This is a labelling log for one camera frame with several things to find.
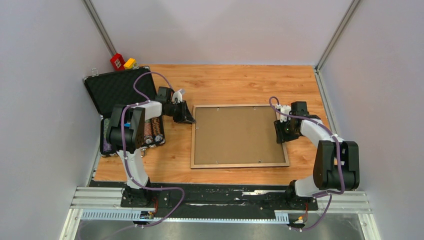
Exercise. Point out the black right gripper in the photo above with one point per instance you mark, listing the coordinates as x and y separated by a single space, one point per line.
281 137

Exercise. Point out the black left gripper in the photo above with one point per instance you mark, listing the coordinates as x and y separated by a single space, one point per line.
185 116

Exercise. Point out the wooden picture frame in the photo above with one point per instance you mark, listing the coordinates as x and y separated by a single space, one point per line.
238 165

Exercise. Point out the brown cardboard backing board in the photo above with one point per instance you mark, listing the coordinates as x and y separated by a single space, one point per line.
238 134

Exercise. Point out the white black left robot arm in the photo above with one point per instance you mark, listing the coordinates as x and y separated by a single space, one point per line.
126 133

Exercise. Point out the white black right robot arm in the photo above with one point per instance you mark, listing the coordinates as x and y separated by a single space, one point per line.
336 166

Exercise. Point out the brown orange chip stack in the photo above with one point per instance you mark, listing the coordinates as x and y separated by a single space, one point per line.
156 129

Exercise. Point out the green red chip stack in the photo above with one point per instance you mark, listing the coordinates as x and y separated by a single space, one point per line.
148 134

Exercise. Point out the black poker chip case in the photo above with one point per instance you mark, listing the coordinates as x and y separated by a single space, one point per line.
109 89

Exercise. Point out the yellow toy block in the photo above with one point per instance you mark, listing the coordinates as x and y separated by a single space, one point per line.
131 63

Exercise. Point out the red toy house block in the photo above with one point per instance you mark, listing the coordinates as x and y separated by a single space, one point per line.
117 62

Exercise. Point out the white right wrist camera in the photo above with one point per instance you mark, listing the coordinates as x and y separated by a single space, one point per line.
282 112

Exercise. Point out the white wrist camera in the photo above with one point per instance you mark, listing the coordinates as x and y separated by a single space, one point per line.
177 96
282 112

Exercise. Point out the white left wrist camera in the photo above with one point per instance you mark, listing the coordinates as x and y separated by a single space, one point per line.
177 96

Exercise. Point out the aluminium rail frame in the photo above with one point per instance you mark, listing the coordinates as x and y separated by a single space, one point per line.
208 84

